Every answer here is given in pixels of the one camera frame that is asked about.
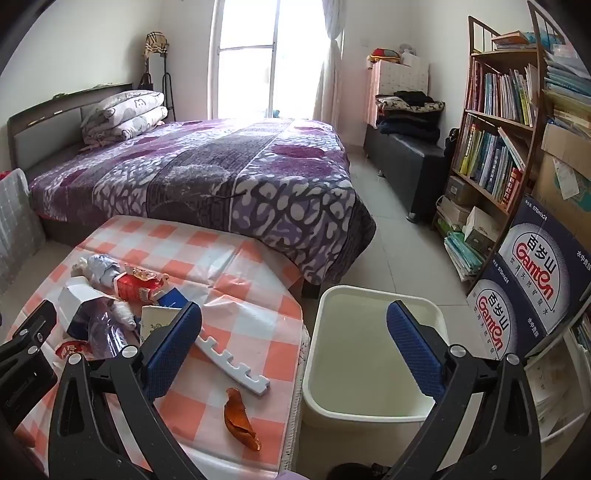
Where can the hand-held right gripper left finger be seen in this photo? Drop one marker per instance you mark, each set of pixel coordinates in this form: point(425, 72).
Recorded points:
point(173, 344)

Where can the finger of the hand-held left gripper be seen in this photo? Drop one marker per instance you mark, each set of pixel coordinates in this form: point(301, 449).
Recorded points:
point(39, 321)

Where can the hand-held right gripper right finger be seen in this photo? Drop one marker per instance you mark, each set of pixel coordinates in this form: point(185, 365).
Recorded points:
point(415, 350)

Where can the small red wrapper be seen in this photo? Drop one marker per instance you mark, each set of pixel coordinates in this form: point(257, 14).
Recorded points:
point(67, 348)

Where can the cream plastic bin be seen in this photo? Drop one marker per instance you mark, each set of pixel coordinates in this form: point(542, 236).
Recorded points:
point(360, 360)

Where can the blue and white carton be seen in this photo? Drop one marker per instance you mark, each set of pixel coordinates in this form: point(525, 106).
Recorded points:
point(154, 321)

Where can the white paper carton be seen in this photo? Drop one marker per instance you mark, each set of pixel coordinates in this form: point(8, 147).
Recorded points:
point(76, 297)

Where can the white crumpled tissue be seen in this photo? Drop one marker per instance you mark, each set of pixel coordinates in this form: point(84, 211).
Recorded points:
point(123, 314)

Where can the purple plastic bag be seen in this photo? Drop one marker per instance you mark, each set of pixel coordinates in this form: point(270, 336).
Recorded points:
point(104, 332)

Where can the red snack packet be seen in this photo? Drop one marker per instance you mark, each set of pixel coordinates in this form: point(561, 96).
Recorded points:
point(134, 286)

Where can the crumpled pale plastic bag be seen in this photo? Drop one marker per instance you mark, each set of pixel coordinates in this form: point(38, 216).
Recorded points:
point(99, 270)

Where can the orange peel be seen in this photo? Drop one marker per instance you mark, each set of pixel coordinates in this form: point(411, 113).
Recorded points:
point(235, 415)

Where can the orange checked tablecloth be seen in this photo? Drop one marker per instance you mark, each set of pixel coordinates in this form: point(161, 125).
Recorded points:
point(221, 258)

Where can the grey checked cloth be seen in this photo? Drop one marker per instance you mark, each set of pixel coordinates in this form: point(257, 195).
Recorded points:
point(16, 221)

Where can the stack of teal booklets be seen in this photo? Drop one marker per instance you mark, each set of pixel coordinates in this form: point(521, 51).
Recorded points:
point(461, 256)

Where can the white tissue box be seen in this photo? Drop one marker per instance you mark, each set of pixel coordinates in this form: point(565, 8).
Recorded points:
point(482, 226)

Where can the stack of white papers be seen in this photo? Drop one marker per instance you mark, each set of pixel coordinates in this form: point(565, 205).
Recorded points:
point(554, 387)

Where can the flat white box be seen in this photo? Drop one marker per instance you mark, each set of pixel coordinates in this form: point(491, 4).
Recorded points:
point(452, 211)

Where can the small brown box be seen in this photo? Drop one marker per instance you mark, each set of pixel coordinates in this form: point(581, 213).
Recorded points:
point(461, 190)

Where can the black leather bench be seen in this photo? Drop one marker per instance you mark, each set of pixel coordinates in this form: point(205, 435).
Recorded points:
point(406, 166)

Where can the row of colourful books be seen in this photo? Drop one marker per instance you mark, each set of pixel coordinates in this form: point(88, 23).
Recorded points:
point(489, 161)
point(501, 92)

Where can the brown cardboard box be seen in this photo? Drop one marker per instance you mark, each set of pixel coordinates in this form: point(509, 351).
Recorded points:
point(554, 175)

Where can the folded dark clothes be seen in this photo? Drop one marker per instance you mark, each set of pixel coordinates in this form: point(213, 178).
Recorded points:
point(408, 127)

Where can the leopard print blanket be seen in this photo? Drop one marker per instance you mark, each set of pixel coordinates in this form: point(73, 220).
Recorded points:
point(411, 107)

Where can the wooden bookshelf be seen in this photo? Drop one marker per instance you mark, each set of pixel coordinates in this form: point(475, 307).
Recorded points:
point(501, 121)

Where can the black garment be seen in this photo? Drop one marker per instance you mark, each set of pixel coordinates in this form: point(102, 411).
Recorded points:
point(413, 97)

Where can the black metal coat rack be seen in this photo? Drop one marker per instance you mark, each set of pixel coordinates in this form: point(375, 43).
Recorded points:
point(167, 87)

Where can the small black hanging bag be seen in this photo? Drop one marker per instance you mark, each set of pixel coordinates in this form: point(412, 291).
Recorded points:
point(146, 81)

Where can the white drawer cabinet pink cover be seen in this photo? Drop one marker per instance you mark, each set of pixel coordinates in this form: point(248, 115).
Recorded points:
point(401, 76)

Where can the glass balcony door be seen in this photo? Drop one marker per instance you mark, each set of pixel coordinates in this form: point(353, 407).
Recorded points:
point(249, 69)

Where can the white curtain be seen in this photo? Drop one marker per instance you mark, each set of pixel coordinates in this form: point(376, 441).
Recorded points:
point(330, 69)

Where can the small white fan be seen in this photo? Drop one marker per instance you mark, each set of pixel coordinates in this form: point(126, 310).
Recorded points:
point(408, 54)

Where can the red and yellow cloth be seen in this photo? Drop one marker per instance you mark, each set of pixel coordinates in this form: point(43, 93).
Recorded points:
point(383, 55)

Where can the plaid scarf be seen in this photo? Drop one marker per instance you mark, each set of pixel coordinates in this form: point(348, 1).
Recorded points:
point(157, 44)

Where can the pile of papers and books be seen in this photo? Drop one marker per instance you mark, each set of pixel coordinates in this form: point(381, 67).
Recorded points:
point(565, 83)

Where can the stack of flat books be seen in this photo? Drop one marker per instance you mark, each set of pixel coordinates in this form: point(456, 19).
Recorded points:
point(512, 40)

